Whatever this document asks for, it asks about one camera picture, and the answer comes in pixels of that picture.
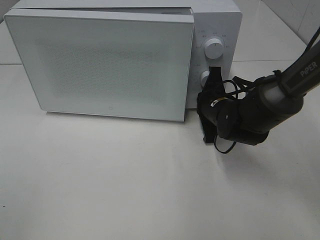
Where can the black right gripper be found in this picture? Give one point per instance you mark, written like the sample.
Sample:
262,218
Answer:
219,116

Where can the white timer knob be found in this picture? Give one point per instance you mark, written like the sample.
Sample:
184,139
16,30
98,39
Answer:
203,77

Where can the white microwave door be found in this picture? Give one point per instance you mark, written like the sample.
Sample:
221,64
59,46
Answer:
117,64

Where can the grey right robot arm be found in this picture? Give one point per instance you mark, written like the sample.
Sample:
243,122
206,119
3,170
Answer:
247,114

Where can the upper white power knob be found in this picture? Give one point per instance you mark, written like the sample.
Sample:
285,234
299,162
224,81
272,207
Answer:
213,48

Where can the white microwave oven body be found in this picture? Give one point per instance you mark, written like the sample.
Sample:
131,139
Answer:
212,19

